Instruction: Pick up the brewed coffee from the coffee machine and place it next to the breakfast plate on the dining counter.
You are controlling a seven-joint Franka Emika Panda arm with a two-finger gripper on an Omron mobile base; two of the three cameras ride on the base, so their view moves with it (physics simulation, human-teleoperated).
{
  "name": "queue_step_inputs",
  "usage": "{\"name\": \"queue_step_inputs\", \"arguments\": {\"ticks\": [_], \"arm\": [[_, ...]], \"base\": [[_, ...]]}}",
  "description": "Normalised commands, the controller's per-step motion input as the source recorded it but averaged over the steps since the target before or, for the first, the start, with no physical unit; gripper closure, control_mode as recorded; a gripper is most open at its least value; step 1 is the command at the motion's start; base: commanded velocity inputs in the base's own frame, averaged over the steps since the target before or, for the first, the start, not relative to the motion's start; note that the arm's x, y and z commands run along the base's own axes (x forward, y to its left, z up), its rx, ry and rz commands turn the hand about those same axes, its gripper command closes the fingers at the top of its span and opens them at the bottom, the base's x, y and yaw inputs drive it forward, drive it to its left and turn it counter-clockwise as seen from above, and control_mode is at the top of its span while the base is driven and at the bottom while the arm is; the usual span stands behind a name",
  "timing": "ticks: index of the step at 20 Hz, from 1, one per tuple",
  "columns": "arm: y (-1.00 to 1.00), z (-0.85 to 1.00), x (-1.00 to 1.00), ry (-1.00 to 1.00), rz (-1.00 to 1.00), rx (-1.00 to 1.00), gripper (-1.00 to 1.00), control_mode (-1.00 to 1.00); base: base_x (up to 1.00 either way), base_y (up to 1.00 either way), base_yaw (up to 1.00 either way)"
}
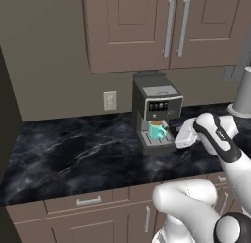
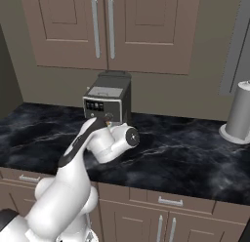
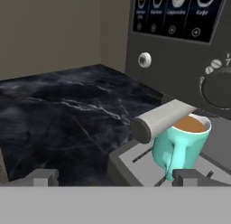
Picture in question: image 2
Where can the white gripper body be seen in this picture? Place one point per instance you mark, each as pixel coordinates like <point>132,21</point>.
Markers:
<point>107,153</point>

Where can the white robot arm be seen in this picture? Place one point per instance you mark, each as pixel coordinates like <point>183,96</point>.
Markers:
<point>62,193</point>

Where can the tan coffee mug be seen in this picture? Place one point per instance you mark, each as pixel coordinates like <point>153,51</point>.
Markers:
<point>109,123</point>

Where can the dark grey coffee machine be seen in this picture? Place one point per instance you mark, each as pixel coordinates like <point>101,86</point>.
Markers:
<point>112,96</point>

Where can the brown base cupboard door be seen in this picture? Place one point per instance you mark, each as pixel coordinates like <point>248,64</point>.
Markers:
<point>205,229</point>
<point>130,223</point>
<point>13,197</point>

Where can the brown drawer front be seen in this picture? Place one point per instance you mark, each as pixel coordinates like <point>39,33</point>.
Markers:
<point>13,177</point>
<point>192,202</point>

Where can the grey paper towel holder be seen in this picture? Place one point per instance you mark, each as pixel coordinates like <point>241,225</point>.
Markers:
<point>240,112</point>

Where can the grey fridge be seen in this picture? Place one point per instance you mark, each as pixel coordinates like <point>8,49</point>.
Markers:
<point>237,44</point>

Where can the brown wall cupboard door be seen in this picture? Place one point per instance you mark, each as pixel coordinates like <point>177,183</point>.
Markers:
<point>65,28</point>
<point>153,31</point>

